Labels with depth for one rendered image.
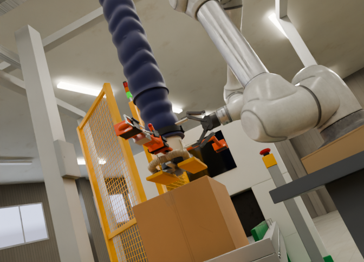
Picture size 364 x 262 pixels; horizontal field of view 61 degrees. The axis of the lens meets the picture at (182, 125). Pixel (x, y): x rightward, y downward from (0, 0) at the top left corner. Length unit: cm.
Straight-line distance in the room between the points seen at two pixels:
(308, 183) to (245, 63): 44
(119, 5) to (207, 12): 116
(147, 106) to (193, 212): 72
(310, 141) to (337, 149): 1142
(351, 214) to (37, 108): 243
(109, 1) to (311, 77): 159
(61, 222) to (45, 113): 89
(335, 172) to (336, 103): 27
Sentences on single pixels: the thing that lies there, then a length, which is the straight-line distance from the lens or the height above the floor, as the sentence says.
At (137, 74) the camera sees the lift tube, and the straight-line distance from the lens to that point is 196.
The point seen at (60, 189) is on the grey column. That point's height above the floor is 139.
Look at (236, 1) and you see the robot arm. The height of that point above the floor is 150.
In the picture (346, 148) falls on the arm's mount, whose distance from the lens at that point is 97.
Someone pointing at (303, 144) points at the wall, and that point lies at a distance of 1244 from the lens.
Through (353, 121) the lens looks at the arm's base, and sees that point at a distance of 110.
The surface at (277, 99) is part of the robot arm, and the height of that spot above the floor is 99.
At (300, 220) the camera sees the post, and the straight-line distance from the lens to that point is 190.
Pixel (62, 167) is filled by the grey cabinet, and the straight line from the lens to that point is 255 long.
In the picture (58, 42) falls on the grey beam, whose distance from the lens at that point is 393.
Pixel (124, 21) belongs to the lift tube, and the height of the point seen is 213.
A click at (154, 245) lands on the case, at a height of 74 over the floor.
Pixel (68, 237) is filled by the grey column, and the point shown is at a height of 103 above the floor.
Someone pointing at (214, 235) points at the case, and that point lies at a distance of 146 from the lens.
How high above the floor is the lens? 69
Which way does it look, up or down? 20 degrees up
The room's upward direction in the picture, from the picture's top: 21 degrees counter-clockwise
